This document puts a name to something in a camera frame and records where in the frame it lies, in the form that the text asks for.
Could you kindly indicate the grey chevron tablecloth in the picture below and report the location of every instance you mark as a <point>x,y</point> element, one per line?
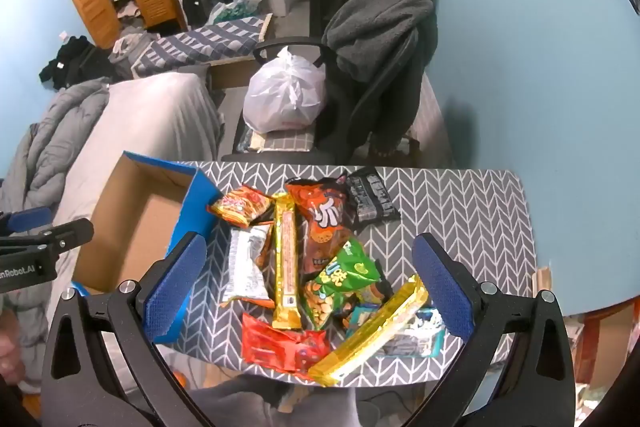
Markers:
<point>465,217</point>

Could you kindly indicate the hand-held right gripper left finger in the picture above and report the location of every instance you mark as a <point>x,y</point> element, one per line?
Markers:
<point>175,292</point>

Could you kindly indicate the orange-brown snack bag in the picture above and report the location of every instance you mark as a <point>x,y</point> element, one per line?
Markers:
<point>322,227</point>

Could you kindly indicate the light wooden board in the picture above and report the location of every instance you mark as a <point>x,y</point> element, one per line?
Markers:
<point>542,279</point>

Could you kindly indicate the grey duvet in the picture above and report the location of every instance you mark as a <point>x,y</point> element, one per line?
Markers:
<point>55,132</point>

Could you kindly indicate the green snack bag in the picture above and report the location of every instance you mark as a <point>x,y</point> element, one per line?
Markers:
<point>340,277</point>

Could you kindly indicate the translucent bag with green contents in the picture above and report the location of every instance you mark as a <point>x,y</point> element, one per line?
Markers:
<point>235,7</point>

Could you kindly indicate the white plastic bag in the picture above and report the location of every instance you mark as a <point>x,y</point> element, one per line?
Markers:
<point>285,92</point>

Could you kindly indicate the blue striped mattress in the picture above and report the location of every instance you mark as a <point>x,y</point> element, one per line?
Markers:
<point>210,39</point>

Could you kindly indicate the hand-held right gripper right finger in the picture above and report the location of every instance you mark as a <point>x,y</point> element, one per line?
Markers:
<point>445,287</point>

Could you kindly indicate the black clothes pile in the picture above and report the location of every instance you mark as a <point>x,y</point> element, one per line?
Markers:
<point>75,62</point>

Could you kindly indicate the wooden bed frame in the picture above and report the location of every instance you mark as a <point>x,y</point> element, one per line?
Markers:
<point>235,73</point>

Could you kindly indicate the black office chair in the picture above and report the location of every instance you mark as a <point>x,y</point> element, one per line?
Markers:
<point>350,122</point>

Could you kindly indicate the grey clothes pile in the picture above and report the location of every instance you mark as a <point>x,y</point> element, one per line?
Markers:
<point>127,47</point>

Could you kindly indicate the person's left hand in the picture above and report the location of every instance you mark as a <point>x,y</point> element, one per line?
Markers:
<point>7,347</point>

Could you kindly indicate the person's grey trousers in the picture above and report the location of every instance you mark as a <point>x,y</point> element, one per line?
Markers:
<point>280,402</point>

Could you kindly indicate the long gold wafer packet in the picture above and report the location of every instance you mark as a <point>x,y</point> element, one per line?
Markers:
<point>370,337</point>
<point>286,257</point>

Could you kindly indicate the teal and white snack packet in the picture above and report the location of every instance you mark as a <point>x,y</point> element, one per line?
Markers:
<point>415,338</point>

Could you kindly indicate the blue cardboard box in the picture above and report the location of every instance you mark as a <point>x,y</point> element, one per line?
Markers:
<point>130,217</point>

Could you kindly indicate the grey bed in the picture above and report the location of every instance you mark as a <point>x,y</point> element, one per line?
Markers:
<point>150,117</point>

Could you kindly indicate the small orange-yellow snack packet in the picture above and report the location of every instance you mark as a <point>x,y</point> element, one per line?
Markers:
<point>240,204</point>

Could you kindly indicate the red snack packet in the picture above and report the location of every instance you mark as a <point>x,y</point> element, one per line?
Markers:
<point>275,342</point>

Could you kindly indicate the grey checked seat cushion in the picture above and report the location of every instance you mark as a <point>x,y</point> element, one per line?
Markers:
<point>285,141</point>

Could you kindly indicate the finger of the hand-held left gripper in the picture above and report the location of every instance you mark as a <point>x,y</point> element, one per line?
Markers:
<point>65,233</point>
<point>30,218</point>

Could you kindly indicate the black snack packet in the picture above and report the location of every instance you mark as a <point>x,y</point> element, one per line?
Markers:
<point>370,197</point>

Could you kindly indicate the dark grey fleece jacket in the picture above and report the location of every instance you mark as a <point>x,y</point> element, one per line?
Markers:
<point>380,22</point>

